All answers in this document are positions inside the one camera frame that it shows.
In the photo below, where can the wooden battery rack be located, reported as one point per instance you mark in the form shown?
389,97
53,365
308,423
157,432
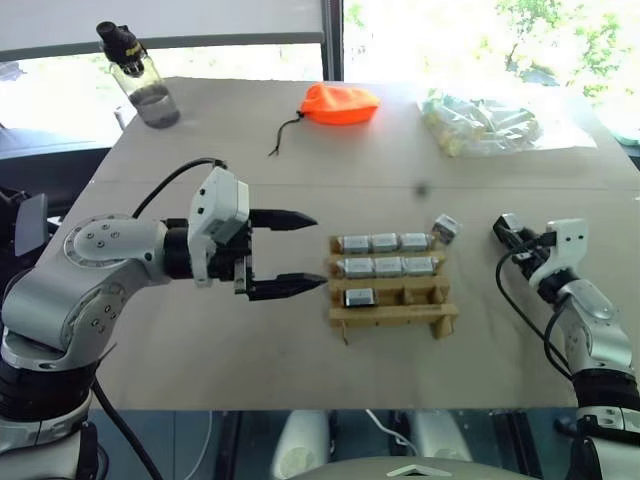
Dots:
390,315

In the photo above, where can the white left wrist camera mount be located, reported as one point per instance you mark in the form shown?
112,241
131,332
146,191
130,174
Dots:
220,200

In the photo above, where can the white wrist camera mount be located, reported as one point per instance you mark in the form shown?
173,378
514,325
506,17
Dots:
220,200
565,245

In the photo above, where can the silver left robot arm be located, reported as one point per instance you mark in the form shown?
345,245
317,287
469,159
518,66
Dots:
95,295

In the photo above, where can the black chair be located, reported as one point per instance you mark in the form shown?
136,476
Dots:
27,225

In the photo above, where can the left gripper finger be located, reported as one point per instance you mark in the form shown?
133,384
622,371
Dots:
285,220
290,284

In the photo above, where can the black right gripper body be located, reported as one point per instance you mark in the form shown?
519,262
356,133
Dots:
532,250

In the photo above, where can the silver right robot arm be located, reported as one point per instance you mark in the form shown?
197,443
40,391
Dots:
595,320

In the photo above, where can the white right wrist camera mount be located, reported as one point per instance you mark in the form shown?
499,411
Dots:
565,245

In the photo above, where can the white roller blind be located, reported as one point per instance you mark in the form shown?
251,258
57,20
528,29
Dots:
160,20

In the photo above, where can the clear plastic bag of parts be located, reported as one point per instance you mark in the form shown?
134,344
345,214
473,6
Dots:
480,125

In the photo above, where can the clear black-capped water bottle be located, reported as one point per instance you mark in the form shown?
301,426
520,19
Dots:
150,95

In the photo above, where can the white robot leg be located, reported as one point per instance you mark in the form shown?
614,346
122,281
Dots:
300,440
442,432

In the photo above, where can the dark window frame post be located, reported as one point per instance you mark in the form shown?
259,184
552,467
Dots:
332,40

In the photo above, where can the silver robot torso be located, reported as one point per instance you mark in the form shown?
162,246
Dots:
400,467

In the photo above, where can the loose silver battery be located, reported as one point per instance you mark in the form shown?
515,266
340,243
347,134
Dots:
445,229

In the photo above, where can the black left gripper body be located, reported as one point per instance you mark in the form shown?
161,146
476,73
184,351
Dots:
245,260

